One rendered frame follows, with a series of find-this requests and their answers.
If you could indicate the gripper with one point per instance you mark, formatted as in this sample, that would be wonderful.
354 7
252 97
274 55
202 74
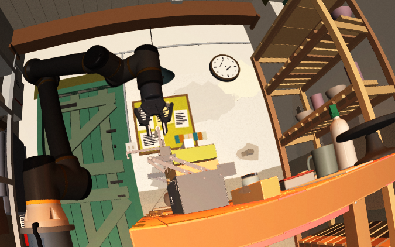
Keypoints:
152 97

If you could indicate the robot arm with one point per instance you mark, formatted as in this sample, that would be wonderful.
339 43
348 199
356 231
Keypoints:
51 120

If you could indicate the beige hinged link arms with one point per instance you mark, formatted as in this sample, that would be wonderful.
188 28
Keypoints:
180 164

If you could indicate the pale wooden rib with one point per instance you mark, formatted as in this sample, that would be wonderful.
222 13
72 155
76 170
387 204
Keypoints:
159 139

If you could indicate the grey rest bar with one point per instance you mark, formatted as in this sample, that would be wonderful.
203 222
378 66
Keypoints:
149 150

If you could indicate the yellow tool box tray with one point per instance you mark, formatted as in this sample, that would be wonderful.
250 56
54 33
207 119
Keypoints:
197 153

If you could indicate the grey flat tool box panel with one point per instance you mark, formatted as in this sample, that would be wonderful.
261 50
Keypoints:
227 169

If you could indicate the grey tool box body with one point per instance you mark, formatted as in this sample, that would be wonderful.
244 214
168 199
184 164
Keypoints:
202 192

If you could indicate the yellow cardboard box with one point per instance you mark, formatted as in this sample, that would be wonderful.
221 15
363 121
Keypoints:
255 191

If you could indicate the yellow notice board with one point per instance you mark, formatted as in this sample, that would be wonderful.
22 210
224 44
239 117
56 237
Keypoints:
183 106

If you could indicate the green lamp shade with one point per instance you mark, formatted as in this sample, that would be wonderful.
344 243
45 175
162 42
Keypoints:
168 73

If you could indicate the white cube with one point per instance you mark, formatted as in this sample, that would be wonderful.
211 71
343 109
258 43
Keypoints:
189 143

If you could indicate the coloured sample tile strip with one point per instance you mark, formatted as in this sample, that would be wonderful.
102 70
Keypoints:
197 136

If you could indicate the green wooden door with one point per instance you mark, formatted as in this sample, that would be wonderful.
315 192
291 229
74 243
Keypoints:
94 137

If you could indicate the brown ball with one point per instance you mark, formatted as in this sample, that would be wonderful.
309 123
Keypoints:
167 199

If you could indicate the brown wooden ceiling beam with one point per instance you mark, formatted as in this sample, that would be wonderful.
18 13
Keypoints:
132 24

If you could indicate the grey tin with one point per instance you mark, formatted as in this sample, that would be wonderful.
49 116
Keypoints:
250 179

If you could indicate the beige bowl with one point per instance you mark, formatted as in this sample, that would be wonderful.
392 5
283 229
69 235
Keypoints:
304 115
335 91

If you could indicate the red and white book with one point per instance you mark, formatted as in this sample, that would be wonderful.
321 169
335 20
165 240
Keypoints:
296 180

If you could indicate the pink cup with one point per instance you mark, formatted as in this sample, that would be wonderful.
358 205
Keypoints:
317 101

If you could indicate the grey mug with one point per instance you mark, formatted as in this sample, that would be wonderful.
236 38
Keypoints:
324 161

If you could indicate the white bottle green cap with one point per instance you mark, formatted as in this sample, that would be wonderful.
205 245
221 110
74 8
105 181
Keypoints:
344 144

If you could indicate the wooden slatted shelf unit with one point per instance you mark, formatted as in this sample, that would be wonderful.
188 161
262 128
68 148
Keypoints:
351 89

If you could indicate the pink vase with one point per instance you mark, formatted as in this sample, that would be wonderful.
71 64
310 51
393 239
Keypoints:
359 71
342 12

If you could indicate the dark banding wheel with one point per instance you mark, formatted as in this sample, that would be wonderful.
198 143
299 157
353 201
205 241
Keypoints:
372 130

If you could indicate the white end bracket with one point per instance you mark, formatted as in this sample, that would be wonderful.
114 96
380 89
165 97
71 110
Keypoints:
131 148

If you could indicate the grey wall conduit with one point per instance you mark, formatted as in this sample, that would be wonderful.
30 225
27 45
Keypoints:
200 44

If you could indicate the round wall clock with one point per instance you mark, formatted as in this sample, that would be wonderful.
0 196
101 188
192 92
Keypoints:
224 67

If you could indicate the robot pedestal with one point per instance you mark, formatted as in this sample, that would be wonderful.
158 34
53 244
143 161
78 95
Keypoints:
46 219

